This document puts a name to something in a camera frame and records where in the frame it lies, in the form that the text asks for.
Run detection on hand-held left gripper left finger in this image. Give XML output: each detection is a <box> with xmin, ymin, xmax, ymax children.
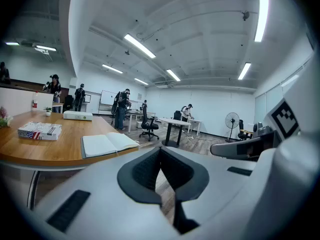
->
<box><xmin>33</xmin><ymin>146</ymin><xmax>184</xmax><ymax>240</ymax></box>

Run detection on black standing fan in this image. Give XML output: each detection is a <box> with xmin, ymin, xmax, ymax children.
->
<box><xmin>224</xmin><ymin>111</ymin><xmax>241</xmax><ymax>143</ymax></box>

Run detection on round white table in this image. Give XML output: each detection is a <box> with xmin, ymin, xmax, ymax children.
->
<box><xmin>158</xmin><ymin>117</ymin><xmax>192</xmax><ymax>149</ymax></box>

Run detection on black table leg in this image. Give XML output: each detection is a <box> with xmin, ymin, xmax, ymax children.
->
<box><xmin>26</xmin><ymin>170</ymin><xmax>41</xmax><ymax>211</ymax></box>

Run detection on white flat box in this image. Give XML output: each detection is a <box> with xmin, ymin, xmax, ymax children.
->
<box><xmin>62</xmin><ymin>110</ymin><xmax>94</xmax><ymax>122</ymax></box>

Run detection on white partition counter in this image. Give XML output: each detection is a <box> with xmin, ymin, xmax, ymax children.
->
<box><xmin>0</xmin><ymin>85</ymin><xmax>55</xmax><ymax>118</ymax></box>

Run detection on pink and white flowers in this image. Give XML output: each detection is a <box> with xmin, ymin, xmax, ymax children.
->
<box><xmin>0</xmin><ymin>106</ymin><xmax>14</xmax><ymax>129</ymax></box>

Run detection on white rectangular desk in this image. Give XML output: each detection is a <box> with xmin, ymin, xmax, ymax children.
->
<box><xmin>187</xmin><ymin>118</ymin><xmax>202</xmax><ymax>136</ymax></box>

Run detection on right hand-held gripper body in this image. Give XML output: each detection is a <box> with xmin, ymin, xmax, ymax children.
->
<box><xmin>241</xmin><ymin>55</ymin><xmax>320</xmax><ymax>240</ymax></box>

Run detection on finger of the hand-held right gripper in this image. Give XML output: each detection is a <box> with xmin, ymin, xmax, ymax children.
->
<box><xmin>210</xmin><ymin>135</ymin><xmax>264</xmax><ymax>160</ymax></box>

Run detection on white notebook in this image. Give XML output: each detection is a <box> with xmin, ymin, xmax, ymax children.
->
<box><xmin>80</xmin><ymin>131</ymin><xmax>141</xmax><ymax>159</ymax></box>

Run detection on long white desk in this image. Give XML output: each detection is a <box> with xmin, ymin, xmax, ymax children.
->
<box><xmin>124</xmin><ymin>109</ymin><xmax>157</xmax><ymax>134</ymax></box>

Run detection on flag print book stack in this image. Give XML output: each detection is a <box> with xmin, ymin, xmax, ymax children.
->
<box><xmin>17</xmin><ymin>121</ymin><xmax>63</xmax><ymax>141</ymax></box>

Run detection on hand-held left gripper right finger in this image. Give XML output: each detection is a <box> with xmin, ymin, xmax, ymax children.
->
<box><xmin>159</xmin><ymin>146</ymin><xmax>260</xmax><ymax>240</ymax></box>

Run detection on whiteboard on stand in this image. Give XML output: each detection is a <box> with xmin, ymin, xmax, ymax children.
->
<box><xmin>98</xmin><ymin>89</ymin><xmax>119</xmax><ymax>115</ymax></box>

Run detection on black and yellow chair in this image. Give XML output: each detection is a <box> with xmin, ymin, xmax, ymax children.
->
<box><xmin>237</xmin><ymin>119</ymin><xmax>254</xmax><ymax>141</ymax></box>

